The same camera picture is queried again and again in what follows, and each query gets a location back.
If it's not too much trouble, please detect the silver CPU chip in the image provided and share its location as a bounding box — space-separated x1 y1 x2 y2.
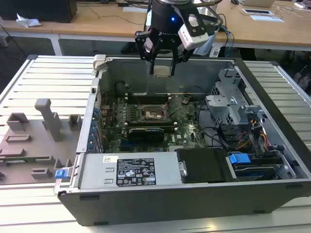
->
153 65 172 78

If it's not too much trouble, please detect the hard disk in blue carrier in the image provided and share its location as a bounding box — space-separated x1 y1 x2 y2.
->
227 152 289 182

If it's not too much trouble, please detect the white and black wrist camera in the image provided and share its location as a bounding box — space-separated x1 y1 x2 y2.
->
178 14 210 50

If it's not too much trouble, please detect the wooden desk with white legs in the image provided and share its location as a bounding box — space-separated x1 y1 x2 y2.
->
0 0 153 56

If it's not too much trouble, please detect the metal socket cover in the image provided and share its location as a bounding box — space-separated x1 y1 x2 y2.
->
164 95 185 117

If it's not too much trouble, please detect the blue cable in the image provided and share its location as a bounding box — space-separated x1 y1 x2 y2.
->
220 24 235 59

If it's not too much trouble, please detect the black cable loop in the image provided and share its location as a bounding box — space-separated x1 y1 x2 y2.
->
196 99 230 149

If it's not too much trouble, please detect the silver power supply unit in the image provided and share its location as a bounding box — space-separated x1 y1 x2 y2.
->
78 152 183 190

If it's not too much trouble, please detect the green motherboard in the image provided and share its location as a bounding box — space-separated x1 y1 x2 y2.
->
101 94 212 153

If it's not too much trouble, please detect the black open PC case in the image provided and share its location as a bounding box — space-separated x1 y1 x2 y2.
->
53 54 311 226

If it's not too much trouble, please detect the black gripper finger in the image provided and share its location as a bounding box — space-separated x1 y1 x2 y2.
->
135 31 163 75
170 44 190 76

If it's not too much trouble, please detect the pale blue paper sheet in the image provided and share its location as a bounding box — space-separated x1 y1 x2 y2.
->
250 15 285 23

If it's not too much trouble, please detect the grey parts rack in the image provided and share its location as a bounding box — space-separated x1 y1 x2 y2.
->
0 98 82 186

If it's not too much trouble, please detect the silver metal drive cage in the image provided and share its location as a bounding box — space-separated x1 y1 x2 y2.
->
205 68 267 127

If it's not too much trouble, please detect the black RAM slot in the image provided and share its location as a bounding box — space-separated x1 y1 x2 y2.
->
125 99 171 104
123 123 177 129
124 120 176 125
126 96 171 100

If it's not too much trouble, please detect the black drive bay cover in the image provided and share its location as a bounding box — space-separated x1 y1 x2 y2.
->
175 148 230 184

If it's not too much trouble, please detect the black graphics card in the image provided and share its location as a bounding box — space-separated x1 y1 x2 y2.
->
127 127 165 144

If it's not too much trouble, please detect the black box on desk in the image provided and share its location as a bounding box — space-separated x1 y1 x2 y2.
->
0 0 78 24

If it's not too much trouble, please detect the grey case latch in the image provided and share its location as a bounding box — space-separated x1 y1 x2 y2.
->
93 54 107 71

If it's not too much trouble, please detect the white flat device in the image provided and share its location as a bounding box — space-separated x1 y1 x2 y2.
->
242 8 275 16

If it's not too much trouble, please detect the crumpled white paper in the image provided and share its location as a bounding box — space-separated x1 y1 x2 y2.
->
16 12 41 27

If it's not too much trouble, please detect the CPU socket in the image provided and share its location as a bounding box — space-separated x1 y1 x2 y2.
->
137 104 171 122

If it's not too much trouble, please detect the orange and yellow wire bundle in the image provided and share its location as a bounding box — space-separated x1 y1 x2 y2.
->
237 131 268 151

